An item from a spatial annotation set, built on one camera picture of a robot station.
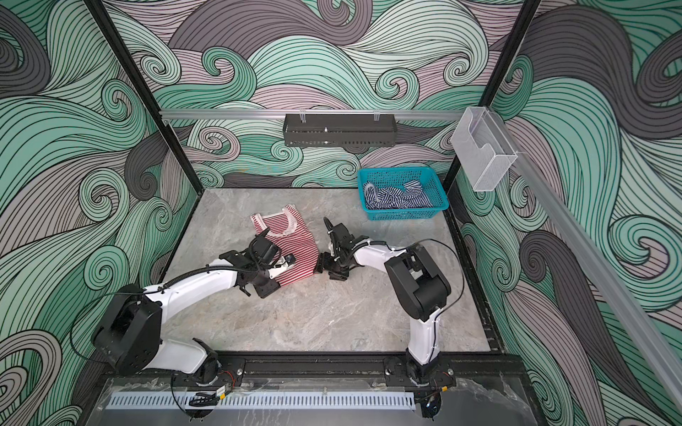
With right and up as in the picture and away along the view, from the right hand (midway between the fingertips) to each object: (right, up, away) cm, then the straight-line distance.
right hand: (320, 273), depth 92 cm
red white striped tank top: (-12, +12, +12) cm, 21 cm away
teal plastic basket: (+33, +37, +26) cm, 56 cm away
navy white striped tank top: (+39, +29, +23) cm, 53 cm away
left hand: (-17, 0, -4) cm, 18 cm away
